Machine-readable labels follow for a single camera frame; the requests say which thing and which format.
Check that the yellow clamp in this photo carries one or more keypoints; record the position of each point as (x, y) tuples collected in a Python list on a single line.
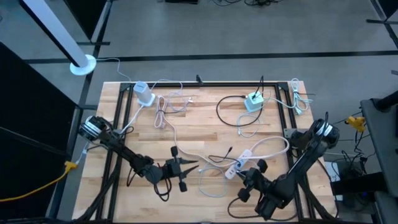
[(356, 123)]

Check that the light blue USB charger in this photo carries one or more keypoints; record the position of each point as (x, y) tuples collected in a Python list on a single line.
[(239, 163)]

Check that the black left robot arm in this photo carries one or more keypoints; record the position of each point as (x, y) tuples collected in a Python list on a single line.
[(124, 152)]

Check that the grey metal corner bracket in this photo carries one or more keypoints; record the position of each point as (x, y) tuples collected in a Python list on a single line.
[(286, 132)]

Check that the white tower power strip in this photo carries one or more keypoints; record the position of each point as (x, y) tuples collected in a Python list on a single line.
[(143, 91)]

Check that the small black mount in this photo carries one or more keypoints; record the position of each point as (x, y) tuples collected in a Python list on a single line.
[(199, 80)]

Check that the black partition panel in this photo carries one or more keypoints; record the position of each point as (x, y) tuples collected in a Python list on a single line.
[(31, 93), (84, 15)]

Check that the black computer box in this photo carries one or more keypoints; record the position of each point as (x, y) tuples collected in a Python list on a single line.
[(357, 183)]

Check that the grey desk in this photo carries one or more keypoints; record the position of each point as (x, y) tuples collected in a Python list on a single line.
[(381, 130)]

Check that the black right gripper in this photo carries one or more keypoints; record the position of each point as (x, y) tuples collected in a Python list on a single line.
[(258, 182)]

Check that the white tower fan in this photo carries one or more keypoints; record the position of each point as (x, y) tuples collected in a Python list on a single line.
[(53, 28)]

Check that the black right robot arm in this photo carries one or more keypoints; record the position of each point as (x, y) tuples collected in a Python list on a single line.
[(308, 149)]

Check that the pale cube power strip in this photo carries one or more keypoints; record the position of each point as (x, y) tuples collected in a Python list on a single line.
[(254, 102)]

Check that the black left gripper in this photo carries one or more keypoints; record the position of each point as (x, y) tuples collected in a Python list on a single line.
[(173, 169)]

